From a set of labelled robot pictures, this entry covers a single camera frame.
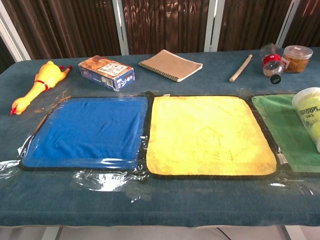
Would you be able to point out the clear tennis ball tube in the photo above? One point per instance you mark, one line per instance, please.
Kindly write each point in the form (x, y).
(310, 112)

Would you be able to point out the yellow cloth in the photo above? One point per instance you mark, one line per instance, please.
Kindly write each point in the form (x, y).
(207, 135)

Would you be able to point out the blue cloth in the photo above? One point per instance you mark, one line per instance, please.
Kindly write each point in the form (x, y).
(87, 132)

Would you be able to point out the green cloth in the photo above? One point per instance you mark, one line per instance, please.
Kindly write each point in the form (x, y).
(282, 135)

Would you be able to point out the brown spiral notebook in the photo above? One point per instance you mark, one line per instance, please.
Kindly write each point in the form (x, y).
(170, 65)

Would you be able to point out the blue biscuit box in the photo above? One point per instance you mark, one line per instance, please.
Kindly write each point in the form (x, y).
(107, 72)

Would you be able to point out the clear plastic sheet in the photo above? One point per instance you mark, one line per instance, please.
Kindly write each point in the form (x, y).
(105, 180)

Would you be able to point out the blue tablecloth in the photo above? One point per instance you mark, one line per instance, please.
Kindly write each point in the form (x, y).
(160, 207)

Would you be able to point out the wooden stick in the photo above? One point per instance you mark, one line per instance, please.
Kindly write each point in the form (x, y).
(240, 68)

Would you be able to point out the yellow rubber chicken toy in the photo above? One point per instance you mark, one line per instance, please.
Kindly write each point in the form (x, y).
(44, 78)

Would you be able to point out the plastic bottle with red label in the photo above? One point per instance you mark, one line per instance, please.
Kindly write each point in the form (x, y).
(271, 63)

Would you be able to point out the clear jar with snacks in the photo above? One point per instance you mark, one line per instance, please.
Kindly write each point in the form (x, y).
(296, 60)

